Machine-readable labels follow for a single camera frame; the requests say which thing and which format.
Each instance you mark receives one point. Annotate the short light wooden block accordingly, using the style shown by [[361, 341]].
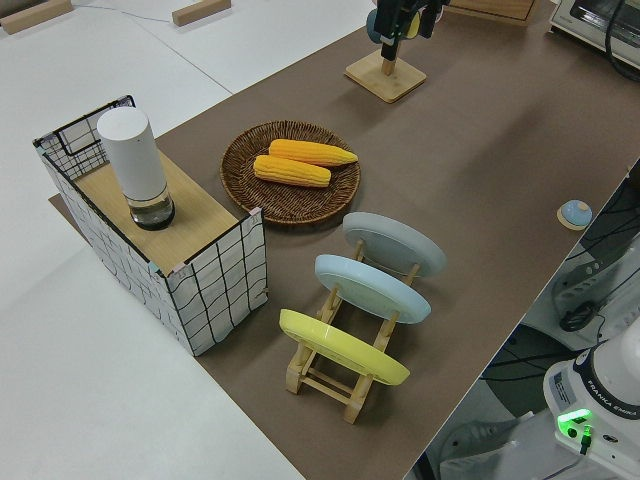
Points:
[[200, 11]]

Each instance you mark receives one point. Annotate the round brown wicker basket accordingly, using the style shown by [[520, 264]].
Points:
[[250, 195]]

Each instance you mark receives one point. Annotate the large brown table mat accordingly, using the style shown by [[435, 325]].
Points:
[[475, 150]]

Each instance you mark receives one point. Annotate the black device with green light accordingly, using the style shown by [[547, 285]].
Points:
[[387, 17]]

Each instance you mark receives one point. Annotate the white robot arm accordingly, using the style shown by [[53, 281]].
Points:
[[610, 390]]

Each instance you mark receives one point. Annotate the grey round plate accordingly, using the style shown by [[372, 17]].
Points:
[[390, 245]]

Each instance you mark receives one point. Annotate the short yellow corn cob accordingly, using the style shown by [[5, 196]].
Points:
[[290, 171]]

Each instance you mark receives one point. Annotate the white cylindrical dispenser bottle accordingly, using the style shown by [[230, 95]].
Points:
[[132, 155]]

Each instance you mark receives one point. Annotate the yellow hanging mug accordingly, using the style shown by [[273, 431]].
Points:
[[414, 26]]

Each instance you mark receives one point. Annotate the blue hanging mug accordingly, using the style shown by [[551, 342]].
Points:
[[372, 27]]

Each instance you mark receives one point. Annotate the black power plug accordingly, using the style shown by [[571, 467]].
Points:
[[577, 317]]

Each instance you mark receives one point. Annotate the wooden stand with square base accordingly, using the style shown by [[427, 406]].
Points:
[[385, 81]]

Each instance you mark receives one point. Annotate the wooden plate rack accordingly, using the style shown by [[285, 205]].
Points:
[[357, 401]]

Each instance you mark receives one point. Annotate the yellow round plate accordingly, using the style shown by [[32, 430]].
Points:
[[340, 347]]

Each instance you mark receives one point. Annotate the wooden drawer box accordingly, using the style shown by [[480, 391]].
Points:
[[490, 10]]

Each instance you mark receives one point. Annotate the long light wooden block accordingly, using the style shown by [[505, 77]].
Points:
[[35, 15]]

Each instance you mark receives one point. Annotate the white toaster oven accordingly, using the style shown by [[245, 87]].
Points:
[[575, 20]]

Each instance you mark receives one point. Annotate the white power strip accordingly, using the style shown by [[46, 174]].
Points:
[[580, 287]]

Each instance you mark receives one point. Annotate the light blue round plate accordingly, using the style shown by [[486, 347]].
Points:
[[370, 290]]

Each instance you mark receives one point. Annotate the long yellow corn cob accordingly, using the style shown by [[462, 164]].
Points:
[[310, 151]]

